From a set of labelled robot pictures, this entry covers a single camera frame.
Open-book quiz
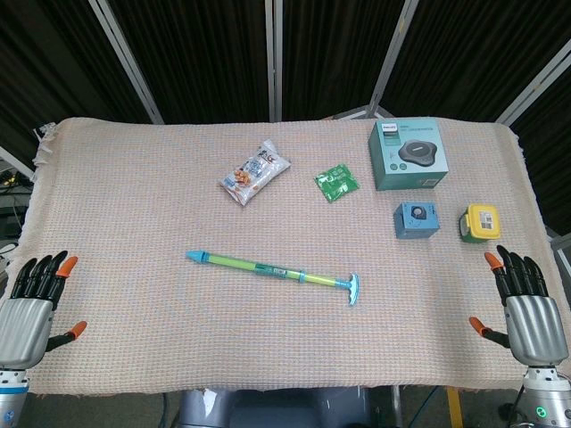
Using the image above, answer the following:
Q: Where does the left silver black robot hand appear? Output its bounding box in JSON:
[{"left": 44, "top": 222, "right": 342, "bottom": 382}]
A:
[{"left": 0, "top": 250, "right": 88, "bottom": 371}]

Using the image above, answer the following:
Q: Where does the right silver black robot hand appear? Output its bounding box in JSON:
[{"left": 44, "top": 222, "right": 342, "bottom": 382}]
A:
[{"left": 468, "top": 244, "right": 560, "bottom": 368}]

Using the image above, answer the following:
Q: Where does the green blue water squirter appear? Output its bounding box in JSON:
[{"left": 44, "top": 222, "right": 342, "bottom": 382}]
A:
[{"left": 185, "top": 250, "right": 360, "bottom": 307}]

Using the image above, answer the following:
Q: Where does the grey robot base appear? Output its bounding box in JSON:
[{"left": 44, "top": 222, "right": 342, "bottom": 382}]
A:
[{"left": 178, "top": 385, "right": 393, "bottom": 428}]

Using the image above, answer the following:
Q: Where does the yellow lidded green container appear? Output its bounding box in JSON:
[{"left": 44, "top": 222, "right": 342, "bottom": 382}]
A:
[{"left": 457, "top": 203, "right": 501, "bottom": 244}]

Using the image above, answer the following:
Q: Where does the small blue cube box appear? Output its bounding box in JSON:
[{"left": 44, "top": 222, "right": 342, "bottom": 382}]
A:
[{"left": 393, "top": 202, "right": 443, "bottom": 241}]

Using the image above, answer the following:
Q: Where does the teal speaker product box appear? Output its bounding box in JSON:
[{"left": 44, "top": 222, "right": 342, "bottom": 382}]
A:
[{"left": 368, "top": 118, "right": 450, "bottom": 192}]

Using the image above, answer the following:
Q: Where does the green foil packet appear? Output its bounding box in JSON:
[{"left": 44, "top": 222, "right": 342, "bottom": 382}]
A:
[{"left": 313, "top": 162, "right": 361, "bottom": 204}]

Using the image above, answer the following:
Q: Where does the pink woven tablecloth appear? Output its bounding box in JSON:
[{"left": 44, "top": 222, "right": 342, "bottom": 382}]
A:
[{"left": 0, "top": 116, "right": 571, "bottom": 398}]

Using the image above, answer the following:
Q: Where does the white snack bag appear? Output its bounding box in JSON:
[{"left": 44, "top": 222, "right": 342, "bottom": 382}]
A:
[{"left": 218, "top": 138, "right": 293, "bottom": 207}]

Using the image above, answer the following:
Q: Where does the black folding screen partition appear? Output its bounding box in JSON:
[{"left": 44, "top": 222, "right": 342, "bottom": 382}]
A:
[{"left": 0, "top": 0, "right": 571, "bottom": 224}]

